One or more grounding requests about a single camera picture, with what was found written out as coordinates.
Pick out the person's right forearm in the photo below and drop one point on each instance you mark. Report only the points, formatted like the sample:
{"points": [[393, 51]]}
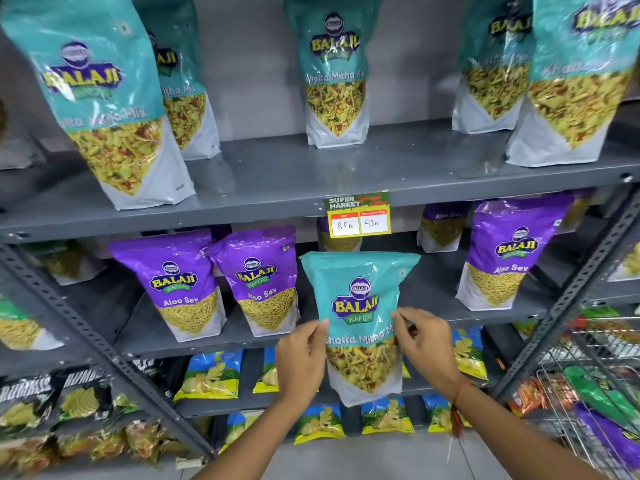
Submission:
{"points": [[520, 439]]}

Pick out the person's left thumb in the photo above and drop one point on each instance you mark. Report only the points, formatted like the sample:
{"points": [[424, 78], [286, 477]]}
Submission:
{"points": [[320, 337]]}

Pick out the black ridged chip packet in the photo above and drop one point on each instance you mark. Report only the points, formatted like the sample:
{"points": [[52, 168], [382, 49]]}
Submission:
{"points": [[82, 394], [25, 402]]}

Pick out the row of clear yellow snack packets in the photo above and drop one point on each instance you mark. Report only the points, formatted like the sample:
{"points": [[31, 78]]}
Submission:
{"points": [[100, 444]]}

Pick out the person's right thumb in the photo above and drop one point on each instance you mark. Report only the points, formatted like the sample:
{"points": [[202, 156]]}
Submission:
{"points": [[400, 332]]}

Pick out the person's left forearm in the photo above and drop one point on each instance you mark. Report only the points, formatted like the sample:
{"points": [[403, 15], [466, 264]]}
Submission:
{"points": [[250, 442]]}

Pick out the person's left hand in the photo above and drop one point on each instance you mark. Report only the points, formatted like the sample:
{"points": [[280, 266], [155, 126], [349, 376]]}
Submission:
{"points": [[297, 367]]}

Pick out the person's right hand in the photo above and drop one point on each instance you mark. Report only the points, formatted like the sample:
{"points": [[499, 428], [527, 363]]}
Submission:
{"points": [[430, 352]]}

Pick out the purple sev snack packet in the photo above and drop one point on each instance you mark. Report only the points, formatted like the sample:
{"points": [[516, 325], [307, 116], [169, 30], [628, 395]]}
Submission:
{"points": [[265, 282], [507, 249], [330, 243], [172, 282], [442, 224]]}

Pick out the grey metal shelving rack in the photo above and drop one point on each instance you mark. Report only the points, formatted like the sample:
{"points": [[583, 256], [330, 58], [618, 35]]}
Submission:
{"points": [[310, 172]]}

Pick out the teal snack mix packet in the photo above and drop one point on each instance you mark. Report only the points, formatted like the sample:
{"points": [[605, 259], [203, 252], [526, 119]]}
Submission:
{"points": [[335, 69], [492, 69], [187, 102], [357, 289], [570, 89], [107, 109]]}

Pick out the green and white snack packet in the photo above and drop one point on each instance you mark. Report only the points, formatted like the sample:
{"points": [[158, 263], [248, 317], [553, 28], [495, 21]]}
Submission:
{"points": [[20, 327]]}

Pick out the yellow and green price tag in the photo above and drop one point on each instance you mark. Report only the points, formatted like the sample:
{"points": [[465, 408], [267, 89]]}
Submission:
{"points": [[357, 214]]}

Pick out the row of blue chip packets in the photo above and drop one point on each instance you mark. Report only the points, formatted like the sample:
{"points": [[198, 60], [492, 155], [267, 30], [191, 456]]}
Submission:
{"points": [[210, 377]]}

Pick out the orange snack packet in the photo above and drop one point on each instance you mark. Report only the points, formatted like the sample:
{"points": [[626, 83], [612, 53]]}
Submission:
{"points": [[527, 397]]}

